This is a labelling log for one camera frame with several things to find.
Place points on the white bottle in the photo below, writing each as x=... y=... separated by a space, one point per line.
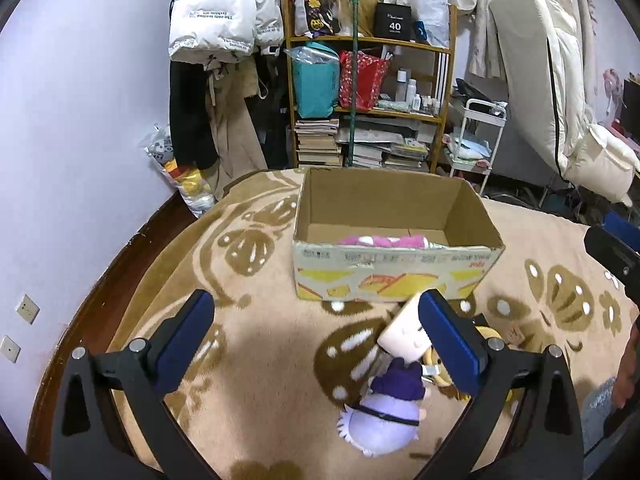
x=401 y=85
x=411 y=91

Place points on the pile of magazines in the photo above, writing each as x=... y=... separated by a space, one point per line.
x=395 y=152

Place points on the yellow plush toy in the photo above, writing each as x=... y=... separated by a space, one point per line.
x=442 y=382

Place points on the white puffer jacket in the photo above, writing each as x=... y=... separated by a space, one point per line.
x=215 y=10

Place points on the teal bag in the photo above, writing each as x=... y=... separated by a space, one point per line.
x=315 y=85

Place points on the purple plush doll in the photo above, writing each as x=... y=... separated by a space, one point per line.
x=385 y=420

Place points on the pink plush toy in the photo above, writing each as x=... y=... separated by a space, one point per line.
x=380 y=241

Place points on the white utility cart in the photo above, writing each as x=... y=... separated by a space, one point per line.
x=487 y=110

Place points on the beige patterned blanket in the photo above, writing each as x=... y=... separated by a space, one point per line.
x=250 y=360

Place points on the row of small bottles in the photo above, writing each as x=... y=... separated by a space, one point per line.
x=431 y=105

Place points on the colourful printed bag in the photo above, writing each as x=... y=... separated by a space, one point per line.
x=315 y=5

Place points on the white cube plush toy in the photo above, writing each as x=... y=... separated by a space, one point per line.
x=400 y=332

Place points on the white folded duvet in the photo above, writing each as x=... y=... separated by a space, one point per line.
x=530 y=35

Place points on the plastic bag of plush toys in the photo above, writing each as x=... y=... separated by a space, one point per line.
x=192 y=180

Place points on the printed cardboard box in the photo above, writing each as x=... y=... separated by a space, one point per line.
x=390 y=275

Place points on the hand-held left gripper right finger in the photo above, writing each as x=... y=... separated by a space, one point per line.
x=450 y=345

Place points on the wooden bookshelf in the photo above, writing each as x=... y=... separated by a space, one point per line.
x=425 y=47

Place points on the blond wig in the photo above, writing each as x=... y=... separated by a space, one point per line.
x=369 y=10

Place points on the green pole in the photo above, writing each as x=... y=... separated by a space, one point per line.
x=354 y=85

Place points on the white wall socket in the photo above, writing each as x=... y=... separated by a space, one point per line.
x=27 y=308
x=10 y=348

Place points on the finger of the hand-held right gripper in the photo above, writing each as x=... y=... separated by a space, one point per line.
x=625 y=227
x=615 y=260

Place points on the black box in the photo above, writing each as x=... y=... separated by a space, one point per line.
x=392 y=22

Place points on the beige hanging coat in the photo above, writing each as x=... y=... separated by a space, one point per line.
x=235 y=125

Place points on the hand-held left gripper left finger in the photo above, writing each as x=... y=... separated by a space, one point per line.
x=185 y=345

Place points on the black tote bag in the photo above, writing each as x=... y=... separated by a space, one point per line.
x=272 y=120

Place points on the black hanging garment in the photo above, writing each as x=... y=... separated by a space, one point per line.
x=190 y=110

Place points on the stack of books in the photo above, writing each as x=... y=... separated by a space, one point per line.
x=315 y=145

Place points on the red patterned bag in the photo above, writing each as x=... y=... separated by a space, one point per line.
x=362 y=82

